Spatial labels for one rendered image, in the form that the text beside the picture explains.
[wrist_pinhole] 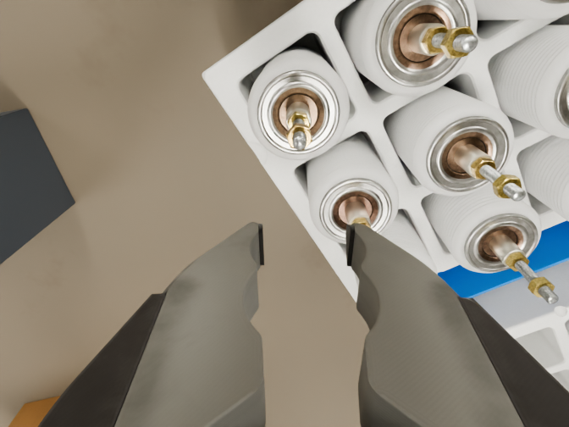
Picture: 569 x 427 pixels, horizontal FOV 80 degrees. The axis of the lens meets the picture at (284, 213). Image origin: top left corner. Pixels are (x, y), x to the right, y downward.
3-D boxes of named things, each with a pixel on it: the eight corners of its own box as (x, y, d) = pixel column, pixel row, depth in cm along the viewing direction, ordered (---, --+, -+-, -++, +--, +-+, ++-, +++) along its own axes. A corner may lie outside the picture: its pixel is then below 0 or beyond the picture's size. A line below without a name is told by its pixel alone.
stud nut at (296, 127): (314, 126, 25) (315, 130, 24) (309, 148, 26) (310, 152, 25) (289, 120, 25) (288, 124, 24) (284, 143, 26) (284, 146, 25)
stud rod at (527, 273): (513, 249, 36) (561, 299, 30) (505, 256, 37) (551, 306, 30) (507, 245, 36) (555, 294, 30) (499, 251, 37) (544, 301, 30)
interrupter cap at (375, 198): (305, 203, 36) (305, 207, 36) (366, 162, 34) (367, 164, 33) (345, 250, 39) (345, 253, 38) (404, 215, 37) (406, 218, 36)
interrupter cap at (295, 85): (341, 68, 30) (342, 69, 29) (337, 152, 33) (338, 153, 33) (254, 70, 30) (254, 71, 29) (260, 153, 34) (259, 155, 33)
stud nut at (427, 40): (420, 54, 26) (424, 55, 25) (421, 30, 25) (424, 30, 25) (447, 49, 26) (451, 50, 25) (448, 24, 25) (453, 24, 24)
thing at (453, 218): (483, 172, 53) (565, 235, 37) (436, 215, 57) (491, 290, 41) (441, 135, 50) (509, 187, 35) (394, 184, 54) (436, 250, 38)
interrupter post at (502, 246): (514, 240, 38) (532, 257, 35) (495, 253, 39) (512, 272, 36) (500, 229, 37) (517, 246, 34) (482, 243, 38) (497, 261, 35)
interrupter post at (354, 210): (339, 207, 36) (342, 223, 34) (358, 195, 36) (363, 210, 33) (350, 223, 37) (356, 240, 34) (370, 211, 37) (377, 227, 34)
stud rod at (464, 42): (420, 47, 27) (461, 54, 21) (420, 33, 27) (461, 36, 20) (433, 45, 27) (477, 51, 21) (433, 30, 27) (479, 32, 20)
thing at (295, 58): (333, 44, 45) (354, 55, 29) (330, 118, 49) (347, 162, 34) (260, 47, 45) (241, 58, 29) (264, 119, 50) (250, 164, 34)
